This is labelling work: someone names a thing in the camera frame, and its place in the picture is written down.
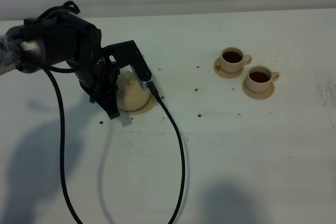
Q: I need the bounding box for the far beige cup saucer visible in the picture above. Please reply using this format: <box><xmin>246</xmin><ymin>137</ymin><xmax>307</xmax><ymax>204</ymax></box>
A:
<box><xmin>213</xmin><ymin>57</ymin><xmax>244</xmax><ymax>79</ymax></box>

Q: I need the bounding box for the beige ceramic teapot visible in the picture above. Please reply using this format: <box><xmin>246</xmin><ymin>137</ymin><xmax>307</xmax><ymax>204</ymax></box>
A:
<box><xmin>116</xmin><ymin>72</ymin><xmax>150</xmax><ymax>111</ymax></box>

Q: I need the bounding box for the black braided camera cable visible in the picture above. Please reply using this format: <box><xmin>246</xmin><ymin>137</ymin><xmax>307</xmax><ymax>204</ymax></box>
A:
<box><xmin>18</xmin><ymin>42</ymin><xmax>186</xmax><ymax>224</ymax></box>

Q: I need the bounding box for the near beige teacup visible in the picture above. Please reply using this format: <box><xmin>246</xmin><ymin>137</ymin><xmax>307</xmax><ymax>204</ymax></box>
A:
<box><xmin>245</xmin><ymin>66</ymin><xmax>280</xmax><ymax>93</ymax></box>

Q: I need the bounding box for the beige cup saucer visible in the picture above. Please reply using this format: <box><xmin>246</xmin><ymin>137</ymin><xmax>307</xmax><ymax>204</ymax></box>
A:
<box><xmin>213</xmin><ymin>57</ymin><xmax>244</xmax><ymax>79</ymax></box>
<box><xmin>241</xmin><ymin>79</ymin><xmax>275</xmax><ymax>100</ymax></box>

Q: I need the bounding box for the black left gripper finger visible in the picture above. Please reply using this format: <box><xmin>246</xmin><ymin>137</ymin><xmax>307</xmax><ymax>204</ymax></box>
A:
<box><xmin>98</xmin><ymin>90</ymin><xmax>120</xmax><ymax>120</ymax></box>

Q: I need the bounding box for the near beige cup saucer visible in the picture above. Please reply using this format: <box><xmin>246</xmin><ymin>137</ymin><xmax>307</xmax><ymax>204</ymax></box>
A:
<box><xmin>241</xmin><ymin>79</ymin><xmax>275</xmax><ymax>100</ymax></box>

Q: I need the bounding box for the large beige teapot saucer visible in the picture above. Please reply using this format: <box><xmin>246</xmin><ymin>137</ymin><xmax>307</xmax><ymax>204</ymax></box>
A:
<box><xmin>118</xmin><ymin>94</ymin><xmax>156</xmax><ymax>115</ymax></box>

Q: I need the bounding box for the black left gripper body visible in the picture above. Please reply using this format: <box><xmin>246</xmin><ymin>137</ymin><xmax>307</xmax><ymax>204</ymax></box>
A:
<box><xmin>75</xmin><ymin>56</ymin><xmax>120</xmax><ymax>103</ymax></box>

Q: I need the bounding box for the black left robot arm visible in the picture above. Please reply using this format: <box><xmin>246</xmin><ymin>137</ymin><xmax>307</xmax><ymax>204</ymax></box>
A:
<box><xmin>1</xmin><ymin>1</ymin><xmax>120</xmax><ymax>119</ymax></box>

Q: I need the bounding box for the beige teacup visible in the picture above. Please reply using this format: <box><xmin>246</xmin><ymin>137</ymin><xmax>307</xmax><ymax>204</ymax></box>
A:
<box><xmin>245</xmin><ymin>66</ymin><xmax>280</xmax><ymax>93</ymax></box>
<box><xmin>219</xmin><ymin>47</ymin><xmax>252</xmax><ymax>73</ymax></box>

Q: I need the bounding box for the far beige teacup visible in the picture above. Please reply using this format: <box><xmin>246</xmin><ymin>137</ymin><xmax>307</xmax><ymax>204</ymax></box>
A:
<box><xmin>219</xmin><ymin>47</ymin><xmax>252</xmax><ymax>73</ymax></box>

